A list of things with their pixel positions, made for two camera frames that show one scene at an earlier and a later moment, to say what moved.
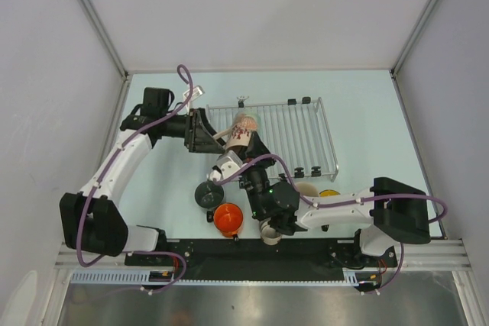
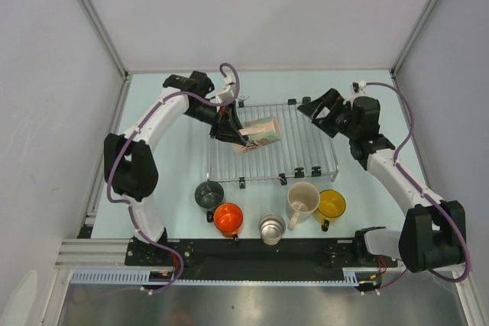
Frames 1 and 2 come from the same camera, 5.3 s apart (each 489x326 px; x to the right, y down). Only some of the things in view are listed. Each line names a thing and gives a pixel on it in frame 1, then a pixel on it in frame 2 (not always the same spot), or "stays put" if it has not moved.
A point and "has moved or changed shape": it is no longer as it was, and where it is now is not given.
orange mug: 228,219 stays put
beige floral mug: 240,133 has moved or changed shape
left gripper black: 199,133 to 226,126
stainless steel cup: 268,234 stays put
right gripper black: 257,148 to 330,99
